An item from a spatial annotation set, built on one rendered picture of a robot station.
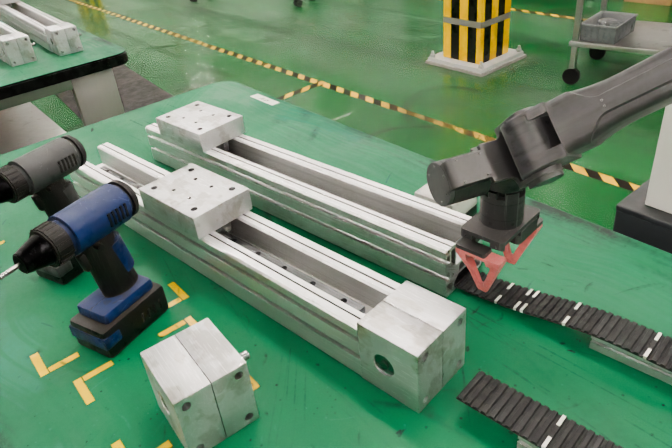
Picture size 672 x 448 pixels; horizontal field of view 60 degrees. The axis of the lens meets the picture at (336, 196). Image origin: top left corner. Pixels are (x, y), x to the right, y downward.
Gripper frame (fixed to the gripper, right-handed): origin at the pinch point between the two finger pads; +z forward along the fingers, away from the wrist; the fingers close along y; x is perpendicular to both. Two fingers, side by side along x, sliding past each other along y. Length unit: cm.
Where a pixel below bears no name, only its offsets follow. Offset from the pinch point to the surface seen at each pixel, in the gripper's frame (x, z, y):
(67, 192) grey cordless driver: -60, -9, 33
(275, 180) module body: -41.6, -3.8, 4.9
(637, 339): 19.5, 1.0, 0.4
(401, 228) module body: -14.1, -4.0, 3.9
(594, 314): 13.6, 1.4, -1.2
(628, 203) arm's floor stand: 5.7, 4.4, -35.3
